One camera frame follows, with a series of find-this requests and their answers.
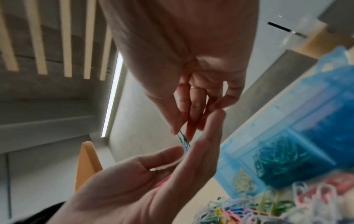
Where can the person's right hand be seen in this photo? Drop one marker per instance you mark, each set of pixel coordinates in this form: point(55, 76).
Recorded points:
point(177, 39)

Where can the person's left hand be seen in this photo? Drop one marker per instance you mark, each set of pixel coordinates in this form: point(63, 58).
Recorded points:
point(144, 192)

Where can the blue paper clip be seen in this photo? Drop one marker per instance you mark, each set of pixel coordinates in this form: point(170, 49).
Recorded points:
point(183, 141)

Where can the bunch of yellow paper clips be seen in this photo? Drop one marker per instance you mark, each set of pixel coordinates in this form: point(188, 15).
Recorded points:
point(243, 181)

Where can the blue compartment organizer box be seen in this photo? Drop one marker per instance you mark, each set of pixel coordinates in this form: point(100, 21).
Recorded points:
point(310, 96)

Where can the bunch of green paper clips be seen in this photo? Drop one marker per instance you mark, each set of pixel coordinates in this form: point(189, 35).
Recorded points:
point(287, 159)

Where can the pile of coloured paper clips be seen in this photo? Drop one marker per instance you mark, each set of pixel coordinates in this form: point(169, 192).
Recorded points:
point(298, 205)

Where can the bunch of blue paper clips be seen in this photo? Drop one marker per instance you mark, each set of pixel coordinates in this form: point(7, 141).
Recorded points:
point(337, 127)

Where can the round wooden table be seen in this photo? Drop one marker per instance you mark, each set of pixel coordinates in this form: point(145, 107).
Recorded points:
point(202, 208)

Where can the ceiling light strip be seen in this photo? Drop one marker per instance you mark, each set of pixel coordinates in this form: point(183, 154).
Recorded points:
point(112, 94)

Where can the black drinking straw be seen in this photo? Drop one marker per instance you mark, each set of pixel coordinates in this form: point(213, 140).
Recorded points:
point(285, 28)

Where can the wooden slat partition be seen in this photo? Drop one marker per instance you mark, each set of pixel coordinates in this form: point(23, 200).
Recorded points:
point(66, 35)

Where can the iced coffee plastic cup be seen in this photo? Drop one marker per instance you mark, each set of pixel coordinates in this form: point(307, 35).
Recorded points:
point(321, 39)

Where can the white wall board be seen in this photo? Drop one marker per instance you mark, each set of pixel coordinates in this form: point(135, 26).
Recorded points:
point(287, 13)

